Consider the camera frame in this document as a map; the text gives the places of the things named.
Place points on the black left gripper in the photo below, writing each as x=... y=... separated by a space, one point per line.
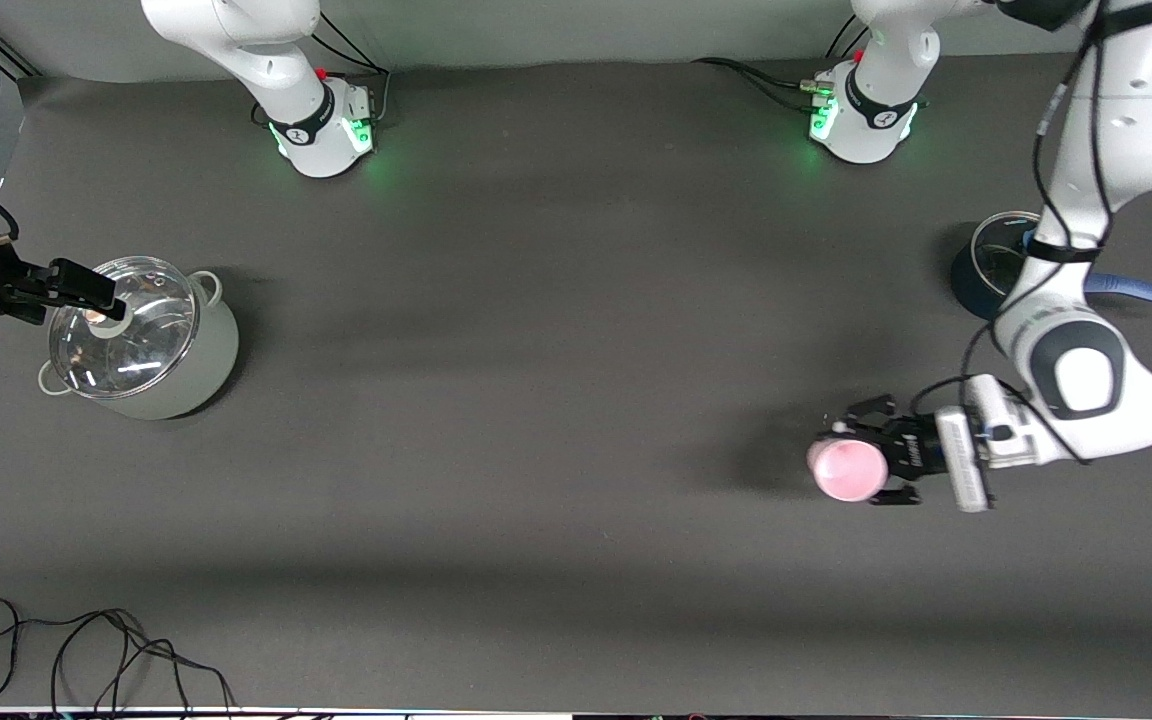
x=913 y=449

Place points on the pink plastic cup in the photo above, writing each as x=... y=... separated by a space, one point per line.
x=848 y=470

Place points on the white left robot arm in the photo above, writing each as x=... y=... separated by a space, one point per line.
x=1126 y=120

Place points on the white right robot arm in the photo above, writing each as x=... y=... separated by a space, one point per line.
x=286 y=60

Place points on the glass pot lid, beige knob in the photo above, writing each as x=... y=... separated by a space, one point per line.
x=136 y=345

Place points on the pale green cooking pot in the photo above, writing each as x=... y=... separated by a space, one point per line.
x=206 y=370

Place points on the dark blue saucepan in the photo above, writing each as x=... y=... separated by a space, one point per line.
x=971 y=295

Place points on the glass lid with blue knob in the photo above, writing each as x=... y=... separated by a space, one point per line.
x=996 y=255

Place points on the dark grey table cloth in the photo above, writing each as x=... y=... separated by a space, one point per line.
x=576 y=560

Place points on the aluminium frame rail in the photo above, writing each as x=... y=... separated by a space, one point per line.
x=16 y=62

